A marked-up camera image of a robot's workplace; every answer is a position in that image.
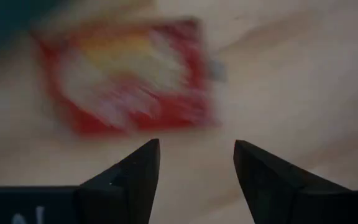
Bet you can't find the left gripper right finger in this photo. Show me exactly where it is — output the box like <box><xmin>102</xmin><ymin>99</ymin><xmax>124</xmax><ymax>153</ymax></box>
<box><xmin>233</xmin><ymin>139</ymin><xmax>353</xmax><ymax>224</ymax></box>

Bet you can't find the red popcorn bag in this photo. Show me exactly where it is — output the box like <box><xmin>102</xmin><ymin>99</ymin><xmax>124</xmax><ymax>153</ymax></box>
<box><xmin>31</xmin><ymin>17</ymin><xmax>226</xmax><ymax>138</ymax></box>

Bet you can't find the teal plastic basket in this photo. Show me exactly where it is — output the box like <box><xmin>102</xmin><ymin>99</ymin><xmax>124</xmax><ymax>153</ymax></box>
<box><xmin>0</xmin><ymin>0</ymin><xmax>65</xmax><ymax>62</ymax></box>

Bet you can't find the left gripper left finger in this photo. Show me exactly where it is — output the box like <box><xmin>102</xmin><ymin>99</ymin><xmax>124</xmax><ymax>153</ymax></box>
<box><xmin>78</xmin><ymin>139</ymin><xmax>162</xmax><ymax>224</ymax></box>

